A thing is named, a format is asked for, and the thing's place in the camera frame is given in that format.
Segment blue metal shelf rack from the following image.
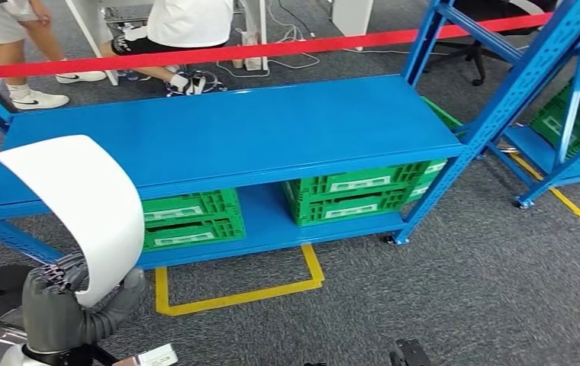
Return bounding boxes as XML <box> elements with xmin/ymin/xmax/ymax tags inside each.
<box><xmin>487</xmin><ymin>12</ymin><xmax>580</xmax><ymax>209</ymax></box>
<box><xmin>0</xmin><ymin>0</ymin><xmax>580</xmax><ymax>271</ymax></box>

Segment white curved car body part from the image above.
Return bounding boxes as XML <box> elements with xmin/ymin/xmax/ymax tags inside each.
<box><xmin>0</xmin><ymin>134</ymin><xmax>146</xmax><ymax>309</ymax></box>

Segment black robot foot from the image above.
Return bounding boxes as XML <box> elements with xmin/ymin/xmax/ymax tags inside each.
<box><xmin>389</xmin><ymin>338</ymin><xmax>433</xmax><ymax>366</ymax></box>

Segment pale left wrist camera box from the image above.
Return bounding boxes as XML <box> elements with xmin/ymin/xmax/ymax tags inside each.
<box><xmin>113</xmin><ymin>343</ymin><xmax>179</xmax><ymax>366</ymax></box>

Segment white power cables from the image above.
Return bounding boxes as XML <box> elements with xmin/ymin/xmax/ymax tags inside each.
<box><xmin>215</xmin><ymin>0</ymin><xmax>450</xmax><ymax>80</ymax></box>

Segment black office chair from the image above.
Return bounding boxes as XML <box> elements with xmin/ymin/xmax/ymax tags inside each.
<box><xmin>423</xmin><ymin>0</ymin><xmax>560</xmax><ymax>88</ymax></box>

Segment standing person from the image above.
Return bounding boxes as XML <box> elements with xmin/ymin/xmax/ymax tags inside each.
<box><xmin>0</xmin><ymin>0</ymin><xmax>71</xmax><ymax>111</ymax></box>

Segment sitting person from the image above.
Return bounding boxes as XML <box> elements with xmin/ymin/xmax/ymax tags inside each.
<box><xmin>98</xmin><ymin>0</ymin><xmax>235</xmax><ymax>97</ymax></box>

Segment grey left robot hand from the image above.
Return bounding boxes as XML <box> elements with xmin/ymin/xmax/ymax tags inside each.
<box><xmin>21</xmin><ymin>252</ymin><xmax>147</xmax><ymax>355</ymax></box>

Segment long red barrier belt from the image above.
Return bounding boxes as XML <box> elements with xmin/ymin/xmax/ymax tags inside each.
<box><xmin>0</xmin><ymin>12</ymin><xmax>555</xmax><ymax>80</ymax></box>

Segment white panel desk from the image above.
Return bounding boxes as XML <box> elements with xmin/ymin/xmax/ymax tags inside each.
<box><xmin>331</xmin><ymin>0</ymin><xmax>375</xmax><ymax>38</ymax></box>

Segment white bag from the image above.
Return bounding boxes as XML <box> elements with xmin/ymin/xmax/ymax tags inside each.
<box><xmin>243</xmin><ymin>29</ymin><xmax>264</xmax><ymax>72</ymax></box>

